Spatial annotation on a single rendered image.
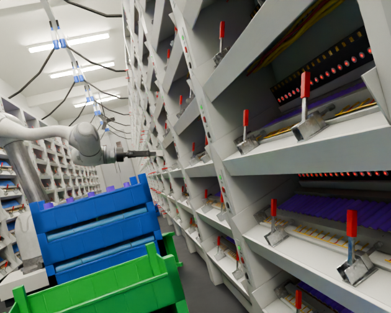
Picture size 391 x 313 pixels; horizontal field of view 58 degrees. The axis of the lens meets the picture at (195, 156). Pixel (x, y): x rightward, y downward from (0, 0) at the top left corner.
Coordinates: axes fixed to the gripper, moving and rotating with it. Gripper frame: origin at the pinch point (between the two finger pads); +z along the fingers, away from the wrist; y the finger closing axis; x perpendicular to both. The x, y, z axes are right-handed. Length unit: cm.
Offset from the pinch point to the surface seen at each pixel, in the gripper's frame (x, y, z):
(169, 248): -54, -27, 7
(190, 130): 8.0, 25.5, 14.0
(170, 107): 18.9, 25.4, 5.5
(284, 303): -44, 100, 23
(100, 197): -17, 87, -20
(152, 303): -34, 119, -9
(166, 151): 4.3, -44.6, 9.5
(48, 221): -22, 89, -33
